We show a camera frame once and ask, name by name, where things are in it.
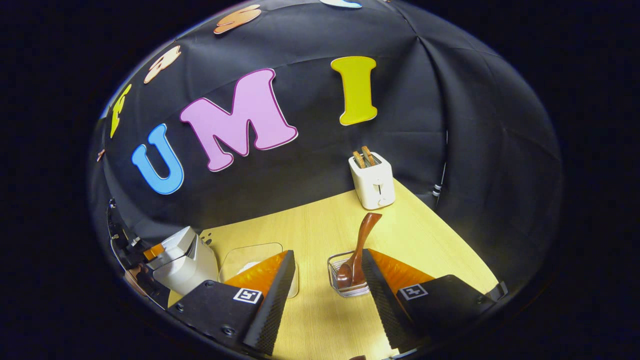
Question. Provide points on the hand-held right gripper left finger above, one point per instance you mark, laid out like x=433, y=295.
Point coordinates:
x=272, y=310

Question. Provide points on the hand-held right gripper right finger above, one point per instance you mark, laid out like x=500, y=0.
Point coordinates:
x=385, y=300

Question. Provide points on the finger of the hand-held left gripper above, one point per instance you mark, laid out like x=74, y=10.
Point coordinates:
x=154, y=251

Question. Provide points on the white rice cooker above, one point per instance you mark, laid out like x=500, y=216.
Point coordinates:
x=190, y=270

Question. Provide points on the clear glass chopstick holder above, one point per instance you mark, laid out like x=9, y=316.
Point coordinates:
x=333, y=277

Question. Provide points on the brown wooden spoon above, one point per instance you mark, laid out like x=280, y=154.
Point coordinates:
x=367, y=230

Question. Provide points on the copper cloth clip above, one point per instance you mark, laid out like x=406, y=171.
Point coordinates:
x=100, y=155

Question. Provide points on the white toaster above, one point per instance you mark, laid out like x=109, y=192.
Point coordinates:
x=375, y=185

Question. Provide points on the brown toast slice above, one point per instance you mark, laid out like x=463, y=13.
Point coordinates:
x=369, y=155
x=359, y=159

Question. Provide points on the black backdrop cloth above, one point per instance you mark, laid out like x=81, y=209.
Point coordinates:
x=300, y=40

